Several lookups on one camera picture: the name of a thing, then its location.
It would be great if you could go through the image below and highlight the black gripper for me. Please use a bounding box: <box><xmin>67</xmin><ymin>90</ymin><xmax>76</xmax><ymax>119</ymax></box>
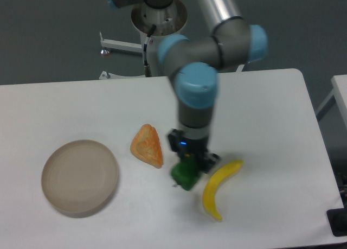
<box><xmin>167</xmin><ymin>124</ymin><xmax>221</xmax><ymax>174</ymax></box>

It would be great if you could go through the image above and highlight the green toy pepper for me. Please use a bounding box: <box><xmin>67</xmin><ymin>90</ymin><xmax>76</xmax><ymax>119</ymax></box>
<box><xmin>171</xmin><ymin>157</ymin><xmax>200</xmax><ymax>191</ymax></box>

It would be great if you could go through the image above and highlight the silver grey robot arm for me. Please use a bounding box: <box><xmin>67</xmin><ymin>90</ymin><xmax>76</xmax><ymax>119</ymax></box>
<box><xmin>107</xmin><ymin>0</ymin><xmax>268</xmax><ymax>173</ymax></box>

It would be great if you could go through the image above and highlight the beige round plate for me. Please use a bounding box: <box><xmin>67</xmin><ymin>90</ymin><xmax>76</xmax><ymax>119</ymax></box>
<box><xmin>41</xmin><ymin>139</ymin><xmax>119</xmax><ymax>218</ymax></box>

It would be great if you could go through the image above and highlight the yellow toy banana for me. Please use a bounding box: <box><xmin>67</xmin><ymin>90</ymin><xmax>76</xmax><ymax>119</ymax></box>
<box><xmin>202</xmin><ymin>159</ymin><xmax>244</xmax><ymax>222</ymax></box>

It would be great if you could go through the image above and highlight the orange triangular pastry toy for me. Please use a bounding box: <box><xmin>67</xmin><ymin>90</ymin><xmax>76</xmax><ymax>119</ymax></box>
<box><xmin>130</xmin><ymin>124</ymin><xmax>163</xmax><ymax>169</ymax></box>

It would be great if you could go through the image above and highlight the black device at table edge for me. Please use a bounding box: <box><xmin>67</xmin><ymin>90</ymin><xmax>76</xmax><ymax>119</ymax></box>
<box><xmin>326</xmin><ymin>208</ymin><xmax>346</xmax><ymax>237</ymax></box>

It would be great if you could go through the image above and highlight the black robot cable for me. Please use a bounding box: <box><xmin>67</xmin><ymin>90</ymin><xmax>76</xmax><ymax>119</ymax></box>
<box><xmin>143</xmin><ymin>24</ymin><xmax>157</xmax><ymax>78</ymax></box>

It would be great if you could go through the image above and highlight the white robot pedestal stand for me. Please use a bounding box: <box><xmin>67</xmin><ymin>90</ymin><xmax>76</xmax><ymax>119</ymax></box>
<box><xmin>98</xmin><ymin>0</ymin><xmax>246</xmax><ymax>80</ymax></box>

